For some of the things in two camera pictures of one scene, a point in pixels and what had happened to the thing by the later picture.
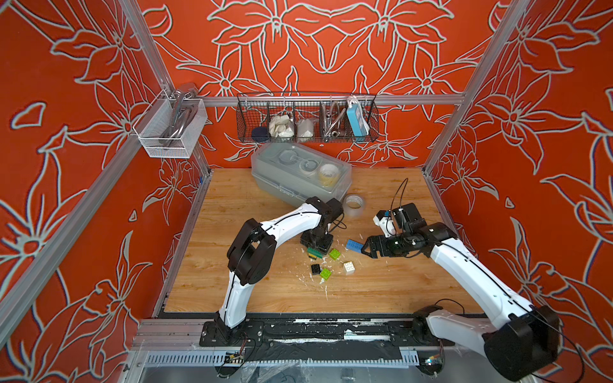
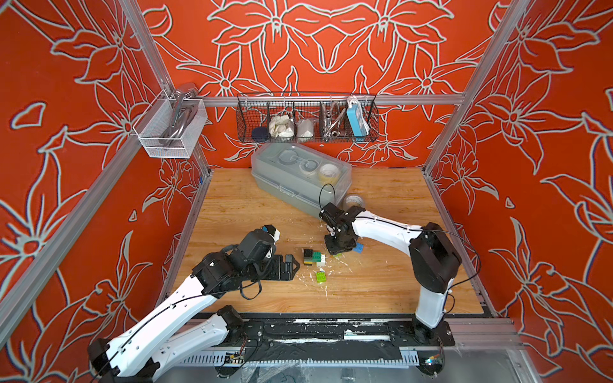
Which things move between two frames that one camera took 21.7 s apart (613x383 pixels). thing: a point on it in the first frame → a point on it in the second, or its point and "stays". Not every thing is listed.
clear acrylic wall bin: (170, 127) stays
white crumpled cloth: (281, 126) stays
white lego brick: (349, 267) → (322, 262)
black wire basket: (306, 117) stays
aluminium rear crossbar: (337, 100) stays
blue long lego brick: (353, 246) stays
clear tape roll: (353, 205) stays
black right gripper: (381, 248) → (333, 251)
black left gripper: (324, 248) → (279, 274)
